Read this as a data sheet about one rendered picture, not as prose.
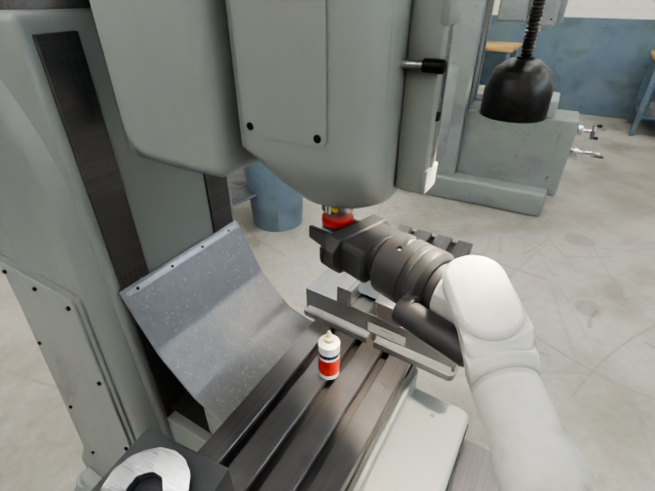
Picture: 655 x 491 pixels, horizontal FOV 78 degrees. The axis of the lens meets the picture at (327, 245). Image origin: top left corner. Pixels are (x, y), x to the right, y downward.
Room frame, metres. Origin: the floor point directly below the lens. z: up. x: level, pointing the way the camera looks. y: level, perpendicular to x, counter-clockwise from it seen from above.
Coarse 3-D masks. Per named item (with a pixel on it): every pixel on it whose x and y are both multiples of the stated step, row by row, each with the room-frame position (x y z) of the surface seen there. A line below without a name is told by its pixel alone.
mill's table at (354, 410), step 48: (432, 240) 1.05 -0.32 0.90; (288, 384) 0.52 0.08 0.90; (336, 384) 0.50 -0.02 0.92; (384, 384) 0.50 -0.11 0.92; (240, 432) 0.40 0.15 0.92; (288, 432) 0.41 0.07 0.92; (336, 432) 0.42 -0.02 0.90; (240, 480) 0.32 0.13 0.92; (288, 480) 0.32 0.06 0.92; (336, 480) 0.32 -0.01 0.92
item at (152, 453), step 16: (144, 432) 0.28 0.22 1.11; (144, 448) 0.26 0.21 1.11; (160, 448) 0.26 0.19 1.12; (176, 448) 0.26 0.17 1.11; (128, 464) 0.24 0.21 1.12; (144, 464) 0.24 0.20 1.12; (160, 464) 0.24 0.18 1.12; (176, 464) 0.24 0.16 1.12; (192, 464) 0.25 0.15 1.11; (208, 464) 0.25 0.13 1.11; (112, 480) 0.22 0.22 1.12; (128, 480) 0.22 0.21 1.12; (144, 480) 0.23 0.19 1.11; (160, 480) 0.23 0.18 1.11; (176, 480) 0.22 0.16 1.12; (192, 480) 0.23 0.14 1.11; (208, 480) 0.23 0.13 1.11; (224, 480) 0.23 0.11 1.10
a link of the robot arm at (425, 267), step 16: (416, 256) 0.40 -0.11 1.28; (432, 256) 0.39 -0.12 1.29; (448, 256) 0.40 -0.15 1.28; (416, 272) 0.38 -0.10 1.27; (432, 272) 0.38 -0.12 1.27; (400, 288) 0.38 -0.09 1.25; (416, 288) 0.37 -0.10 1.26; (432, 288) 0.36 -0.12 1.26; (400, 304) 0.36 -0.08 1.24; (416, 304) 0.36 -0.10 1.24; (432, 304) 0.35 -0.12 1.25; (400, 320) 0.35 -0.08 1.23; (416, 320) 0.33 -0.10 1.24; (432, 320) 0.33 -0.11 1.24; (448, 320) 0.34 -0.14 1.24; (416, 336) 0.33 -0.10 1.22; (432, 336) 0.31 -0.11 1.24; (448, 336) 0.31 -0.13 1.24; (448, 352) 0.30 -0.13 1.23
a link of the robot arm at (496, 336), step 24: (456, 264) 0.36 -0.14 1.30; (480, 264) 0.35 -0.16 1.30; (456, 288) 0.33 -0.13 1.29; (480, 288) 0.32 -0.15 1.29; (504, 288) 0.32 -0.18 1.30; (456, 312) 0.30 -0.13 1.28; (480, 312) 0.29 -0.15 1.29; (504, 312) 0.29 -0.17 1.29; (480, 336) 0.27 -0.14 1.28; (504, 336) 0.27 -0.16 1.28; (528, 336) 0.27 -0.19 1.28; (480, 360) 0.26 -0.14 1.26; (504, 360) 0.25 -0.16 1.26; (528, 360) 0.26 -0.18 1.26; (480, 384) 0.25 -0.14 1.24
